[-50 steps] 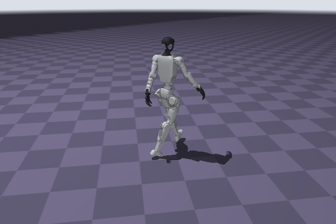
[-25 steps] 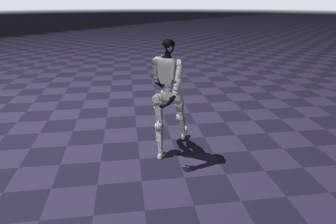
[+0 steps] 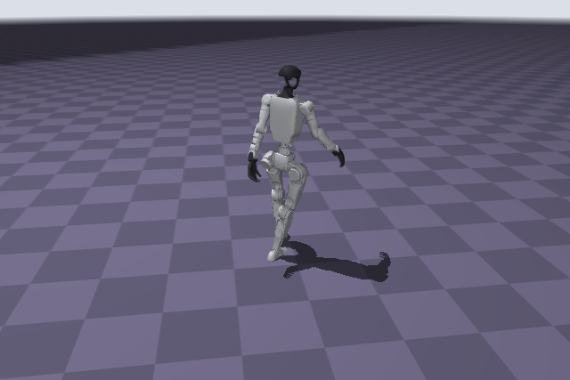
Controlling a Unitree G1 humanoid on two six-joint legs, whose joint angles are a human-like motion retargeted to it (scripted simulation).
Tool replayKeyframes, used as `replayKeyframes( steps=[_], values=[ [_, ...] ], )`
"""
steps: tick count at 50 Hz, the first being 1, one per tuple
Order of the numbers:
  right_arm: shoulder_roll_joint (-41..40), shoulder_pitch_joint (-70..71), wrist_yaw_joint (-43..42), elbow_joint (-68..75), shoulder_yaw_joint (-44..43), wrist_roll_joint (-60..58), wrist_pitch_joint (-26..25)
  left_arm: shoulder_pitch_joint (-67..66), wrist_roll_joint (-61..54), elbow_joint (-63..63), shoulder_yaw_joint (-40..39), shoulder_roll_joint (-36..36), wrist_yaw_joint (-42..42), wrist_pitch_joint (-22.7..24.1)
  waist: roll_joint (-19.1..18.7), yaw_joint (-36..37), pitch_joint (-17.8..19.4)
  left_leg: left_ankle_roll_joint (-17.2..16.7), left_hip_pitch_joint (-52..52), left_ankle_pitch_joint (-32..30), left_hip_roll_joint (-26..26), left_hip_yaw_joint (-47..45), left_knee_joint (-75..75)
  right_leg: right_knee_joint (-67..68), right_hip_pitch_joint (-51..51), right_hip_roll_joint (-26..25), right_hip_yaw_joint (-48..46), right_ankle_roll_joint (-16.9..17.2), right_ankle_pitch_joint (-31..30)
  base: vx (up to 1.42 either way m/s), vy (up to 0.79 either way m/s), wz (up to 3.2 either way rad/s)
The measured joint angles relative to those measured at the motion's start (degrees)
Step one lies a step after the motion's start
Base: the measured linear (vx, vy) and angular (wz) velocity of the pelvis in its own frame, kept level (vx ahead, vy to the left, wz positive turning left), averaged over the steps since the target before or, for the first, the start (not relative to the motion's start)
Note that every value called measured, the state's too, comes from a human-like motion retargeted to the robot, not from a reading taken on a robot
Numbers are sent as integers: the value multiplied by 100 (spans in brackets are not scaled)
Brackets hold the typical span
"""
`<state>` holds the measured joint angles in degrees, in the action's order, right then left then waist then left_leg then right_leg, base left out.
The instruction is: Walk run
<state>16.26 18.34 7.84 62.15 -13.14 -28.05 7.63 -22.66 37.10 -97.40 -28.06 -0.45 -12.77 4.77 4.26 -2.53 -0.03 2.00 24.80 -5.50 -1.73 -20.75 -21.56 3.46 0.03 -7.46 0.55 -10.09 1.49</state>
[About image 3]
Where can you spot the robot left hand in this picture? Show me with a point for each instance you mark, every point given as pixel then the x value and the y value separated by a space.
pixel 252 168

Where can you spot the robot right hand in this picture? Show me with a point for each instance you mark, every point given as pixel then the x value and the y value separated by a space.
pixel 340 155

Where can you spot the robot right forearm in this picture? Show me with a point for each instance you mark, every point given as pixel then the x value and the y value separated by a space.
pixel 326 142

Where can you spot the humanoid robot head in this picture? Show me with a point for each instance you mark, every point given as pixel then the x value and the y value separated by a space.
pixel 288 72

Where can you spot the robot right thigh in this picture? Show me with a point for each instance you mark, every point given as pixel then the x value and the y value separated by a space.
pixel 297 175

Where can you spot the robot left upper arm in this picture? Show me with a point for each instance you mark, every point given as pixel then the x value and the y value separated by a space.
pixel 264 114

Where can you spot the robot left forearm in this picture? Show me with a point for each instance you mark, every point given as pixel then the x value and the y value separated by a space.
pixel 256 143

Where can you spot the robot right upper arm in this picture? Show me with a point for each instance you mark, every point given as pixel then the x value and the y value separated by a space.
pixel 306 108

